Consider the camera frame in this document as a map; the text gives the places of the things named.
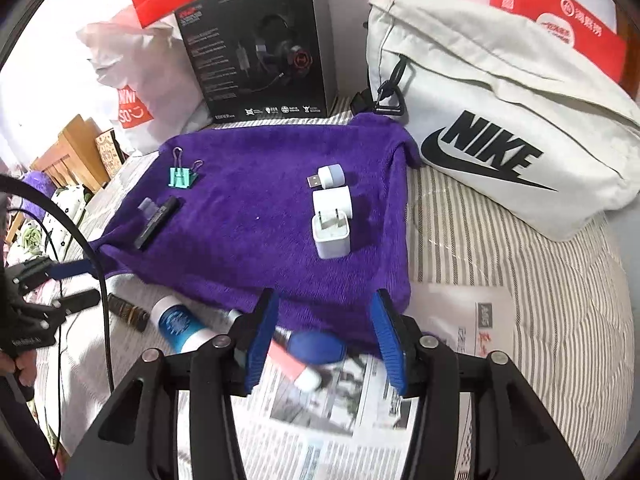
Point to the purple towel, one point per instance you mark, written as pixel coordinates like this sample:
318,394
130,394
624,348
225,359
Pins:
250,260

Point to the white cube adapter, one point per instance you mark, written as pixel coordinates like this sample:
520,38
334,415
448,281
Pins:
334,201

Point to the grey waist bag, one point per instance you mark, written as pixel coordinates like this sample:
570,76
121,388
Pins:
500,85

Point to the green binder clip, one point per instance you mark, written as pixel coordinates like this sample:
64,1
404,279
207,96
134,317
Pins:
181,177

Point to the black headset box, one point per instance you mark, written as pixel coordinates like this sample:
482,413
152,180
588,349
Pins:
260,50

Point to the white plastic shopping bag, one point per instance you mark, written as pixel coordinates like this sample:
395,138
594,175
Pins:
145,70

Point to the newspaper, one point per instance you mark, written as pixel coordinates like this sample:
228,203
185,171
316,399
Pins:
310,435

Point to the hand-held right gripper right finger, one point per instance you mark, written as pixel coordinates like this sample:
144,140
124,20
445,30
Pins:
392,350

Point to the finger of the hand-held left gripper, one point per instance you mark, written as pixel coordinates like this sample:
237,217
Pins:
77,302
75,269

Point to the white charger plug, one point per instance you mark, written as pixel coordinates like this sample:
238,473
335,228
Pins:
331,237

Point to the small white usb light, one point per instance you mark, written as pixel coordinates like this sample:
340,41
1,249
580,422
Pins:
329,176

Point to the patterned notebook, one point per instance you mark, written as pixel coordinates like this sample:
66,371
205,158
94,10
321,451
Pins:
110,147

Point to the pink razor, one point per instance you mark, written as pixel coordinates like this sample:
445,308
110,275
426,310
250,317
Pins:
287,362

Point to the small black bottle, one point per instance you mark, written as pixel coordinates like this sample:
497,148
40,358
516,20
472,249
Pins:
127,312

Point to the clear plastic cap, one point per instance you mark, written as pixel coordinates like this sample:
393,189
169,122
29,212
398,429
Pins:
146,208

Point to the white floral pillow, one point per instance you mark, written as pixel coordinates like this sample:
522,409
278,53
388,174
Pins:
67,210

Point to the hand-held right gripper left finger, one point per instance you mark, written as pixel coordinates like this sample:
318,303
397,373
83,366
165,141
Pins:
260,345

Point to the white and blue bottle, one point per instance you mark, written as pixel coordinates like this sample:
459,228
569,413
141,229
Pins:
177,325

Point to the blue rubber bulb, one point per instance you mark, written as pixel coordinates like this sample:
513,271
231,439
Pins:
320,345

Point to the black usb stick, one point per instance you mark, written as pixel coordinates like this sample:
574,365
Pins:
160,221

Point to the striped bed sheet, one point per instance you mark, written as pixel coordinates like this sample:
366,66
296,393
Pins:
500,270

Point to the wooden headboard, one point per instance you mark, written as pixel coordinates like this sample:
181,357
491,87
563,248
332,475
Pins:
70,155

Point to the person's left hand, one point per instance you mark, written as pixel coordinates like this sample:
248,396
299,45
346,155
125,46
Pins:
20,365

